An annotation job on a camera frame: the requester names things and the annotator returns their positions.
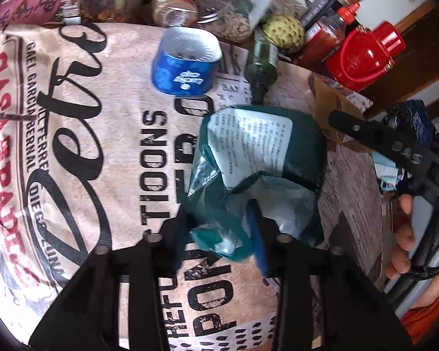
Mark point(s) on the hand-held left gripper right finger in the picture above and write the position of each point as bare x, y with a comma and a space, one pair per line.
258, 237

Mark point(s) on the red thermos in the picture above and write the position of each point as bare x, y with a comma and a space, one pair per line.
362, 58

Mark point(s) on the person's right hand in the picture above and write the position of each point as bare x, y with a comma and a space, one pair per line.
402, 243

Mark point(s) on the printed tablecloth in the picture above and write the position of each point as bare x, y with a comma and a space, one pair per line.
95, 135

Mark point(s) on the dark sauce bottle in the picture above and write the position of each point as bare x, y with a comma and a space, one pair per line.
322, 5

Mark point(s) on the clear bag of seeds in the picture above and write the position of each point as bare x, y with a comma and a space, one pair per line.
234, 14

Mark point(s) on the blue face mask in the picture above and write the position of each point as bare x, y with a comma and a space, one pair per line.
387, 173

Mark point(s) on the green plastic bag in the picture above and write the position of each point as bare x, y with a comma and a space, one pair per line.
300, 135

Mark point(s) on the person's right forearm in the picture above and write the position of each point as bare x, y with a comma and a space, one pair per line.
424, 314

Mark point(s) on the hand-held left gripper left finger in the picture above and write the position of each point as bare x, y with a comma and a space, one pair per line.
179, 230

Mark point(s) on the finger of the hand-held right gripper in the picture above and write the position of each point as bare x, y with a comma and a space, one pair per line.
355, 128

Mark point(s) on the red sauce bottle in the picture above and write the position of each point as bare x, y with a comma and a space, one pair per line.
325, 34

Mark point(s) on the brown paper packet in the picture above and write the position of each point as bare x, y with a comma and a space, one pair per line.
336, 109

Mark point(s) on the pink printed sack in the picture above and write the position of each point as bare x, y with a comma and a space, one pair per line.
29, 3

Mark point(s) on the dark wooden door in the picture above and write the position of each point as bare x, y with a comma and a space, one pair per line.
422, 9

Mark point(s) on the custard apple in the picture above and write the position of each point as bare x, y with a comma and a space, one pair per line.
283, 33

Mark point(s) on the green glass bottle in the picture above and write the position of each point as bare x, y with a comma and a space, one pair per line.
261, 65

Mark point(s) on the dark blue cloth bag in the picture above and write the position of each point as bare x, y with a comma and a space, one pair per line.
411, 122

